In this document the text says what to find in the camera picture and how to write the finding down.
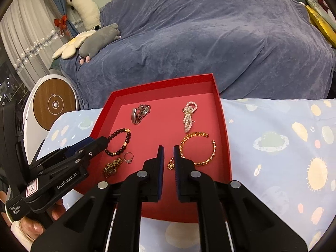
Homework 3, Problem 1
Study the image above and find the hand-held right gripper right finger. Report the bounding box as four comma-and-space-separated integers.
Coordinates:
173, 145, 307, 252

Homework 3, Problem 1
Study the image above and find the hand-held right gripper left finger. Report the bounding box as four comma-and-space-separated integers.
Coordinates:
30, 145, 165, 252

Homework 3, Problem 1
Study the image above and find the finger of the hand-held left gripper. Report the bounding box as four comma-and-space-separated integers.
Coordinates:
28, 139, 110, 182
64, 136, 109, 156

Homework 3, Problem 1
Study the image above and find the gold cuff bracelet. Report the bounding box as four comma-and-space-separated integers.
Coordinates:
179, 132, 217, 166

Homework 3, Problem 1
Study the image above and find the gold watch band piece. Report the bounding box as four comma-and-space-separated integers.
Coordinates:
102, 157, 124, 179

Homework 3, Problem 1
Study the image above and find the dark bead bracelet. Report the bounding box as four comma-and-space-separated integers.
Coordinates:
104, 128, 132, 156

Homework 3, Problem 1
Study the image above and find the red cardboard box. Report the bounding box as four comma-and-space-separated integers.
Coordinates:
89, 73, 233, 223

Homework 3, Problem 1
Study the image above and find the pearl bracelet with gold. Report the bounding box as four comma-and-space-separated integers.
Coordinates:
182, 101, 198, 133

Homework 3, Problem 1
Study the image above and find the silver wrist watch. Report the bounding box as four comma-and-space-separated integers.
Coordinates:
130, 104, 151, 125

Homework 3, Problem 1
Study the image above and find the person's left hand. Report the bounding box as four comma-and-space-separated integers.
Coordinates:
0, 189, 66, 242

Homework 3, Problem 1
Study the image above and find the white machine with wooden disc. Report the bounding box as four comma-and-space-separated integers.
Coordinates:
22, 74, 79, 168

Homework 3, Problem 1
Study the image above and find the cream flower cushion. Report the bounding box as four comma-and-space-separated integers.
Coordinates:
52, 30, 97, 59

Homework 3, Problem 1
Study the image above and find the light blue printed tablecloth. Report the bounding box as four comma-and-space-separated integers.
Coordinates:
39, 98, 336, 252

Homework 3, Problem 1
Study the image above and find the grey plush toy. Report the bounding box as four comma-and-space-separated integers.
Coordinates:
79, 23, 122, 65

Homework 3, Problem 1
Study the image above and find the red bow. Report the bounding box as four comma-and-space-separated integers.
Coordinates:
54, 15, 69, 30

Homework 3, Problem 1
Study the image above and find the white curtain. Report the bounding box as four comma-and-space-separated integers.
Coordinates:
0, 0, 69, 84

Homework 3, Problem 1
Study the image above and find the blue-grey blanket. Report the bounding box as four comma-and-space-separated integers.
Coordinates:
60, 0, 336, 111

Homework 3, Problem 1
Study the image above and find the white plush toy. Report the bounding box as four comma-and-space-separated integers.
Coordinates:
65, 0, 101, 31

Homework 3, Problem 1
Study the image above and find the blue curtain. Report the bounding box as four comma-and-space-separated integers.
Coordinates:
45, 0, 84, 36

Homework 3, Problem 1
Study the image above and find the yellow cushion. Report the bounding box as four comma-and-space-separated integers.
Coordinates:
306, 5, 336, 49

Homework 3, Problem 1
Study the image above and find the pale patterned cushion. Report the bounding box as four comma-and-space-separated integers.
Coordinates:
302, 0, 336, 24

